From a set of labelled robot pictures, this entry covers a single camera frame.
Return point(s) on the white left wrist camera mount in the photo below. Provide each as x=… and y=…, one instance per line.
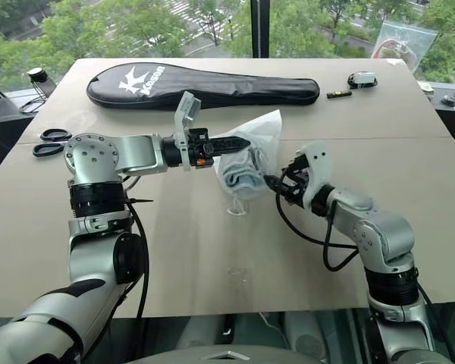
x=182, y=125

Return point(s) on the small black round object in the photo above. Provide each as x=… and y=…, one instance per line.
x=447, y=100

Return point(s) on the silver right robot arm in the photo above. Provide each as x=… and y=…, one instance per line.
x=383, y=227

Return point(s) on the black Kason racket bag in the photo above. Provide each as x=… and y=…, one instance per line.
x=212, y=85

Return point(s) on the small black bar yellow dot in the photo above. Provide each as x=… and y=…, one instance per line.
x=339, y=95

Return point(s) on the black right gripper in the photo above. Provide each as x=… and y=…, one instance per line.
x=297, y=186

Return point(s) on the grey robot torso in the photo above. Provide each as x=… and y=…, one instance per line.
x=227, y=354

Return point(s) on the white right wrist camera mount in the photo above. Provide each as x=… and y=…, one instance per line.
x=318, y=167

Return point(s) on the light blue towel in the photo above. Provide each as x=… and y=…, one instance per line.
x=242, y=178

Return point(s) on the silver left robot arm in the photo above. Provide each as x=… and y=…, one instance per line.
x=136, y=151

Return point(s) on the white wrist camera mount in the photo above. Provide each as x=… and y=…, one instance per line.
x=318, y=167
x=182, y=125

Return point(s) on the black window frame post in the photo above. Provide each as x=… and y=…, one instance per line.
x=259, y=26

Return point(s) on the black round stand device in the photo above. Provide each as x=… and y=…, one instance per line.
x=37, y=74

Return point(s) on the small white object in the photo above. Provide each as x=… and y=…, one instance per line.
x=427, y=90

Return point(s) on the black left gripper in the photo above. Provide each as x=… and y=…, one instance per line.
x=200, y=151

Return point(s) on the clear plastic zip bag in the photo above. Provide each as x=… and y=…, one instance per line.
x=405, y=41

